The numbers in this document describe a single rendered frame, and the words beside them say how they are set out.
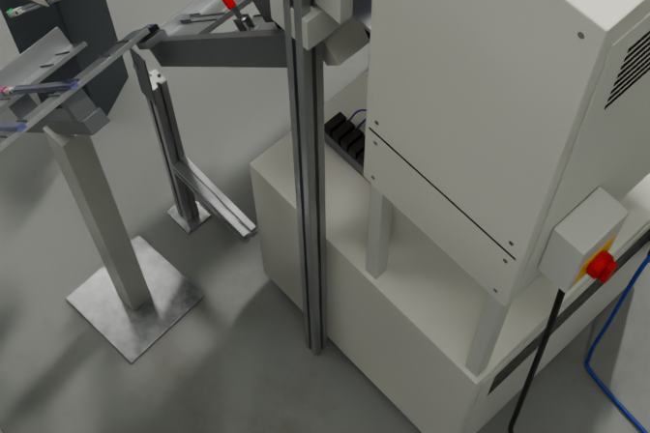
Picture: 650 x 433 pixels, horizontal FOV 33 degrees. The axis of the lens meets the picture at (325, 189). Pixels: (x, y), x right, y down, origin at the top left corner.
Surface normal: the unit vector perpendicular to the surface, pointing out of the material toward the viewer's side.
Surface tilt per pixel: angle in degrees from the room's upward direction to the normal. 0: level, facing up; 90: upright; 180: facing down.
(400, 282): 0
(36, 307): 0
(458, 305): 0
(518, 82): 90
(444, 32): 90
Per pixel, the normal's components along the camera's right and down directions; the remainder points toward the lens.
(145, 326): 0.00, -0.47
